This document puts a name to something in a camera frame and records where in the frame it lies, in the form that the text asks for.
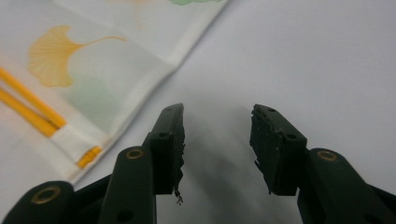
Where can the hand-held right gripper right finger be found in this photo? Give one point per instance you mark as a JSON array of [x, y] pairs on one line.
[[277, 155]]

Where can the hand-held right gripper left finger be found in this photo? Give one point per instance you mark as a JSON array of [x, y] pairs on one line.
[[166, 149]]

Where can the translucent leaf-print zip bag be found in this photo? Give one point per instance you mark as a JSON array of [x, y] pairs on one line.
[[102, 71]]

